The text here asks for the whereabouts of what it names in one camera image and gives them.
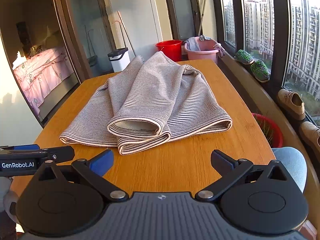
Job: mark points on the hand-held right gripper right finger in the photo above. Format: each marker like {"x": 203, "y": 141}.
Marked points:
{"x": 222, "y": 162}

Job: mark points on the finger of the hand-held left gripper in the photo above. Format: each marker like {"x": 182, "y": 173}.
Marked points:
{"x": 62, "y": 153}
{"x": 25, "y": 147}

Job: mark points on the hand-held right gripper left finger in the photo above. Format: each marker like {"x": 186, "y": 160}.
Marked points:
{"x": 105, "y": 162}

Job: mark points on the black white striped garment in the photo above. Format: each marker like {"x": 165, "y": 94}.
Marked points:
{"x": 150, "y": 97}

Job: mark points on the person's left hand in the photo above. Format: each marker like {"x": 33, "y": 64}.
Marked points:
{"x": 7, "y": 200}

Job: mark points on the red plant pot with grass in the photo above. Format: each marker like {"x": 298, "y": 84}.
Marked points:
{"x": 270, "y": 132}

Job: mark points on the person's leg in jeans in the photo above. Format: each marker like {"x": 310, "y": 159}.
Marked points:
{"x": 291, "y": 166}

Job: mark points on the bed with pink blanket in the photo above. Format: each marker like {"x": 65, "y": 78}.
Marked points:
{"x": 42, "y": 75}

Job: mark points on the tan leather shoe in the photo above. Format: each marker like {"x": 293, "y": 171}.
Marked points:
{"x": 291, "y": 103}
{"x": 311, "y": 136}

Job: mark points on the green knit shoe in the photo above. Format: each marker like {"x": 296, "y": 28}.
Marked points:
{"x": 243, "y": 56}
{"x": 260, "y": 70}

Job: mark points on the white trash bin black lid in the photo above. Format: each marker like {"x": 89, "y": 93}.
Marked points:
{"x": 120, "y": 61}

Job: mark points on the pink plastic basin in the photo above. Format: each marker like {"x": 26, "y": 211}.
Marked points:
{"x": 202, "y": 54}

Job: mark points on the pink cloth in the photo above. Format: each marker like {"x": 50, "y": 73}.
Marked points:
{"x": 220, "y": 50}

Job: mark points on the grey cloth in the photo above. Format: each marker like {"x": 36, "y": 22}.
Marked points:
{"x": 192, "y": 43}

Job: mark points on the red plastic bucket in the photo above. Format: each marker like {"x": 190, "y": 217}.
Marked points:
{"x": 168, "y": 51}

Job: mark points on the frosted glass door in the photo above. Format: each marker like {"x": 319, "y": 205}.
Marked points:
{"x": 182, "y": 12}

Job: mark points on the mop pole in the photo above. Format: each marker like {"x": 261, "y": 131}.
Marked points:
{"x": 203, "y": 7}

